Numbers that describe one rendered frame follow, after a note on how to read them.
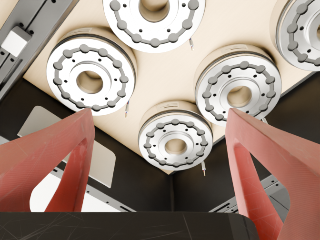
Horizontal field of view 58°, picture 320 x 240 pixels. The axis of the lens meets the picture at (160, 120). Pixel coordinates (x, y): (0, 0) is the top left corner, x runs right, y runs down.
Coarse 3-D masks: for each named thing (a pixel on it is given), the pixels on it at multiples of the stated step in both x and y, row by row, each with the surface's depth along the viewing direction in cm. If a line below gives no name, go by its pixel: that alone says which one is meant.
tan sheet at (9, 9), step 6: (0, 0) 31; (6, 0) 31; (12, 0) 31; (0, 6) 32; (6, 6) 32; (12, 6) 32; (0, 12) 32; (6, 12) 32; (0, 18) 32; (6, 18) 32; (0, 24) 33
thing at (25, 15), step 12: (24, 0) 22; (36, 0) 22; (12, 12) 22; (24, 12) 22; (36, 12) 22; (12, 24) 23; (24, 24) 23; (0, 36) 23; (0, 48) 25; (0, 60) 24
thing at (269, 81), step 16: (224, 64) 32; (240, 64) 33; (256, 64) 32; (272, 64) 32; (208, 80) 34; (224, 80) 33; (256, 80) 33; (272, 80) 34; (208, 96) 35; (272, 96) 35; (208, 112) 36; (224, 112) 36; (256, 112) 36
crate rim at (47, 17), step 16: (48, 0) 22; (64, 0) 22; (48, 16) 22; (32, 32) 23; (48, 32) 23; (32, 48) 24; (16, 64) 26; (0, 80) 26; (0, 96) 27; (0, 144) 30; (272, 176) 33; (96, 192) 35; (128, 208) 36; (208, 208) 37; (224, 208) 37
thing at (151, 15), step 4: (140, 0) 30; (140, 4) 30; (168, 4) 30; (140, 8) 29; (144, 8) 31; (164, 8) 31; (168, 8) 29; (144, 12) 30; (148, 12) 31; (152, 12) 31; (156, 12) 31; (160, 12) 31; (164, 12) 30; (148, 16) 30; (152, 16) 30; (156, 16) 30; (160, 16) 30
